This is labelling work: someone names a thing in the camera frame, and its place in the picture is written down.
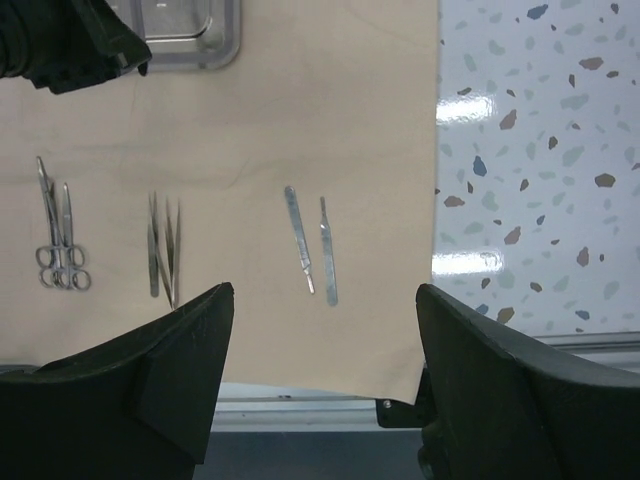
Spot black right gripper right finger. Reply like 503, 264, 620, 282
416, 284, 639, 479

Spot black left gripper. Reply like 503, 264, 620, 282
1, 1, 152, 95

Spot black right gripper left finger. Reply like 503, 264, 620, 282
1, 283, 234, 479

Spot steel surgical scissors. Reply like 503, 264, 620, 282
35, 156, 66, 290
58, 183, 92, 292

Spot steel forceps with rings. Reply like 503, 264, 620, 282
35, 157, 92, 292

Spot thin pointed steel tweezers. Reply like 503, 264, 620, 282
157, 196, 169, 303

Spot steel scalpel handle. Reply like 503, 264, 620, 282
284, 186, 315, 294
320, 196, 338, 307

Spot beige cloth wrap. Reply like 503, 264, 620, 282
1, 1, 437, 403

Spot steel instrument tray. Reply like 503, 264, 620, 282
109, 0, 241, 72

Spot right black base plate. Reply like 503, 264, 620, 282
375, 367, 437, 429

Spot aluminium front rail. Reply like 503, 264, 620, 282
192, 329, 640, 480

